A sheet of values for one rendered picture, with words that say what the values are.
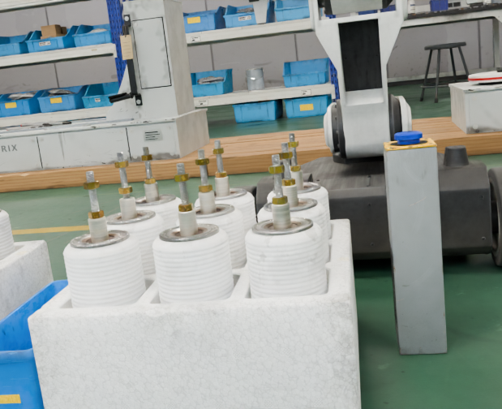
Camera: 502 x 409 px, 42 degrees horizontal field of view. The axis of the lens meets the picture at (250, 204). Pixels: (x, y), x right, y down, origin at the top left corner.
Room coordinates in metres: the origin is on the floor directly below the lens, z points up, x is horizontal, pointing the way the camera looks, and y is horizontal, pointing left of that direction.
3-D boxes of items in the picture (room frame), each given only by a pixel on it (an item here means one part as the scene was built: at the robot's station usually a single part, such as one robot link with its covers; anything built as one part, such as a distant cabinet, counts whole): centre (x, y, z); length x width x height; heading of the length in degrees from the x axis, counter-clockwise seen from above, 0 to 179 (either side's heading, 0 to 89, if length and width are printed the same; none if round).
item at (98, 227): (0.81, 0.20, 0.26); 0.02 x 0.02 x 0.03
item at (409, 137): (0.94, -0.24, 0.32); 0.04 x 0.04 x 0.02
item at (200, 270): (0.79, 0.08, 0.16); 0.10 x 0.10 x 0.18
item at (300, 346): (0.91, 0.06, 0.09); 0.39 x 0.39 x 0.18; 80
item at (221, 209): (0.91, 0.06, 0.25); 0.08 x 0.08 x 0.01
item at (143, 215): (0.93, 0.18, 0.25); 0.08 x 0.08 x 0.01
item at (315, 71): (5.73, -0.61, 0.36); 0.50 x 0.38 x 0.21; 168
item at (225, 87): (5.89, 0.25, 0.36); 0.50 x 0.38 x 0.21; 170
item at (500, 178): (1.27, -0.51, 0.10); 0.20 x 0.05 x 0.20; 168
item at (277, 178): (0.77, -0.04, 0.30); 0.01 x 0.01 x 0.08
